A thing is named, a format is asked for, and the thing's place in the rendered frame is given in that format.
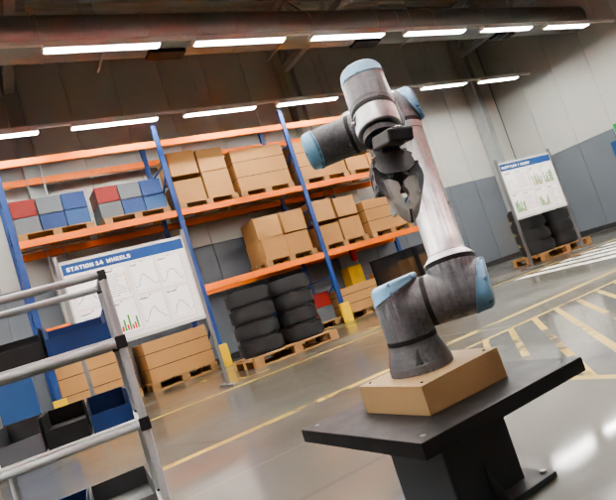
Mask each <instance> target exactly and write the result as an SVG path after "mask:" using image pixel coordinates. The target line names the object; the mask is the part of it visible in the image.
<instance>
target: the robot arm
mask: <svg viewBox="0 0 616 500"><path fill-rule="evenodd" d="M340 82H341V89H342V90H343V93H344V96H345V99H346V102H347V106H348V109H349V110H348V111H346V112H344V113H343V114H342V115H341V116H340V118H338V119H336V120H334V121H332V122H329V123H327V124H325V125H322V126H320V127H318V128H315V129H313V130H311V131H307V132H306V133H304V134H303V135H302V137H301V141H302V145H303V148H304V151H305V154H306V156H307V158H308V161H309V163H310V165H311V166H312V167H313V168H314V169H315V170H320V169H325V167H327V166H330V165H332V164H335V163H337V162H339V161H342V160H344V159H347V158H349V157H352V156H354V155H356V154H359V153H361V152H364V151H367V150H369V149H370V155H371V158H372V157H373V159H371V167H370V173H369V180H370V183H371V186H372V189H373V192H374V195H375V198H377V197H384V196H385V197H386V198H387V201H388V203H389V204H390V212H391V215H392V216H393V217H396V216H397V215H399V216H400V217H402V218H403V219H404V220H406V221H407V222H409V223H414V222H415V221H416V222H417V225H418V228H419V231H420V233H421V237H422V240H423V243H424V246H425V249H426V252H427V255H428V260H427V262H426V264H425V270H426V275H423V276H420V277H417V274H416V272H412V273H409V274H407V275H404V276H402V277H399V278H397V279H395V280H393V281H390V282H388V283H386V284H384V285H382V286H379V287H377V288H375V289H374V290H373V291H372V293H371V297H372V301H373V305H374V308H375V312H376V314H377V317H378V319H379V322H380V325H381V328H382V330H383V333H384V336H385V339H386V342H387V344H388V347H389V351H390V374H391V376H392V378H393V379H406V378H412V377H416V376H420V375H423V374H426V373H429V372H432V371H434V370H436V369H439V368H441V367H443V366H445V365H446V364H448V363H450V362H451V361H452V360H453V355H452V353H451V350H450V349H449V348H448V347H447V346H446V344H445V343H444V342H443V341H442V339H441V338H440V337H439V336H438V334H437V332H436V329H435V326H436V325H440V324H443V323H446V322H449V321H453V320H456V319H460V318H463V317H466V316H470V315H473V314H476V313H481V312H484V311H486V310H489V309H491V308H493V306H494V305H495V298H494V294H493V290H492V286H491V282H490V278H489V274H488V271H487V267H486V264H485V261H484V258H483V257H480V256H479V257H477V258H476V256H475V253H474V251H473V250H471V249H468V248H466V247H465V246H464V243H463V240H462V237H461V234H460V232H459V229H458V226H457V223H456V220H455V218H454V215H453V212H452V209H451V206H450V203H449V201H448V198H447V195H446V192H445V189H444V186H443V184H442V181H441V178H440V175H439V172H438V169H437V167H436V164H435V161H434V158H433V155H432V152H431V148H430V145H429V142H428V139H427V136H426V134H425V131H424V128H423V122H422V120H423V119H424V118H425V114H424V112H423V110H422V108H421V107H420V105H419V103H418V101H417V99H416V97H415V95H414V94H413V92H412V90H411V89H410V88H409V87H407V86H404V87H402V88H399V89H395V90H394V91H391V89H390V86H389V84H388V82H387V80H386V77H385V75H384V70H383V69H382V68H381V65H380V64H379V63H378V62H376V61H374V60H370V59H364V60H360V61H357V62H354V63H352V64H350V65H349V66H348V67H347V68H346V69H345V70H344V71H343V73H342V74H341V77H340ZM372 182H373V183H372ZM401 193H406V194H407V196H408V205H409V206H410V208H408V207H407V206H406V204H405V199H404V198H403V197H402V196H401Z"/></svg>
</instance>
